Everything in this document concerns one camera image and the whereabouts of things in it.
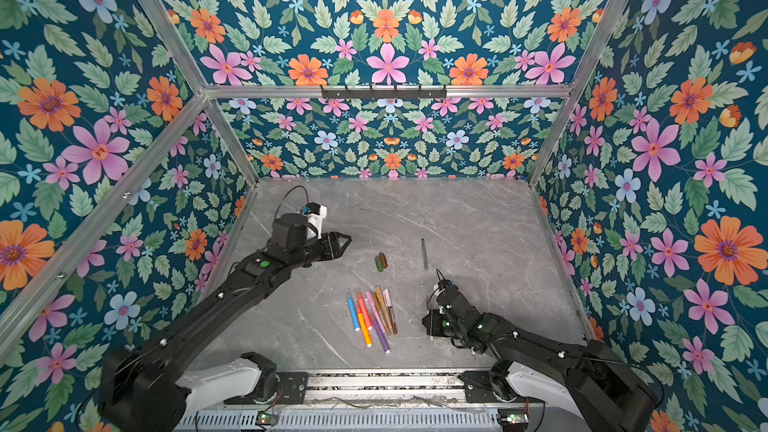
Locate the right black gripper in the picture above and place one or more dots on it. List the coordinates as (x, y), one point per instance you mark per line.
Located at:
(431, 326)

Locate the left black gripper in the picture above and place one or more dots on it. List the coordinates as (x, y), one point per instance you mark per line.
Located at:
(334, 244)

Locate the dark green brown marker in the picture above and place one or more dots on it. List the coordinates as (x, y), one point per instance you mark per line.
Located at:
(424, 254)

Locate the ochre brown marker pen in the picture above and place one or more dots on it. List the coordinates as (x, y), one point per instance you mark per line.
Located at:
(383, 309)

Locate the light pink marker pen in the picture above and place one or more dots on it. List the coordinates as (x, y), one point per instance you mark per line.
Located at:
(390, 310)

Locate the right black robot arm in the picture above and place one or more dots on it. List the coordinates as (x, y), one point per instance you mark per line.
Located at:
(589, 381)

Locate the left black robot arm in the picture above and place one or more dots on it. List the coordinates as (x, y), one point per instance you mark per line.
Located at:
(152, 387)

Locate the red marker pen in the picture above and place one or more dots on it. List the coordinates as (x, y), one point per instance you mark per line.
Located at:
(366, 317)

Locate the blue marker pen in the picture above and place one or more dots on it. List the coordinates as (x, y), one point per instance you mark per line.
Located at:
(353, 312)

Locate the purple marker pen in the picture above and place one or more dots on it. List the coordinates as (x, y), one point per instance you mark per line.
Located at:
(382, 336)

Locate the orange marker pen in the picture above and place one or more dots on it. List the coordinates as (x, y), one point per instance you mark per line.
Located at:
(364, 329)

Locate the black hook bar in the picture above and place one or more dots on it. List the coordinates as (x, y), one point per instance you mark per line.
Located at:
(384, 92)

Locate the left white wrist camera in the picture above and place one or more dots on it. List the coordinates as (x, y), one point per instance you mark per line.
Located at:
(315, 214)

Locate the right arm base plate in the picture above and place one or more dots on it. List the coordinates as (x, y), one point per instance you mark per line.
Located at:
(478, 390)

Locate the white vented cable duct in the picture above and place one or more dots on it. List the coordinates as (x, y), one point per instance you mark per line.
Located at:
(419, 419)

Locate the aluminium front rail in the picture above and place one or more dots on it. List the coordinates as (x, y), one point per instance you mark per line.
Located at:
(354, 386)

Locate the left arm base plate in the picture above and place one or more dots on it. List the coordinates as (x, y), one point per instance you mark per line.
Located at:
(282, 388)

